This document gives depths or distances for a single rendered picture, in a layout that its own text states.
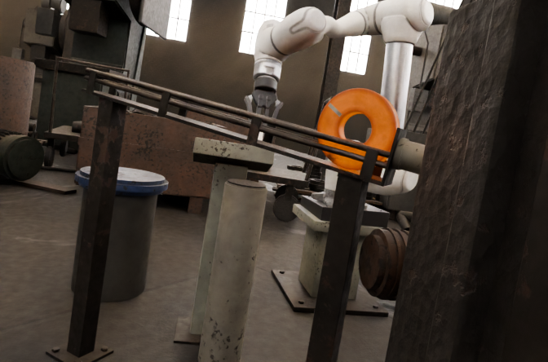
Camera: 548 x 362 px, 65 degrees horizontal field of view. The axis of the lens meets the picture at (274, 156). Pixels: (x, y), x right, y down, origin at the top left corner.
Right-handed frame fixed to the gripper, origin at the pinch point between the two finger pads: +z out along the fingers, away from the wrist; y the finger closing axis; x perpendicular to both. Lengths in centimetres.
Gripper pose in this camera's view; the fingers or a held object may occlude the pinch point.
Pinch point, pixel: (259, 139)
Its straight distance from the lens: 136.2
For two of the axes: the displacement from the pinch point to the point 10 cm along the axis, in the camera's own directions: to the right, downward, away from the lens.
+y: 9.8, 1.5, 1.5
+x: -1.9, 2.5, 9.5
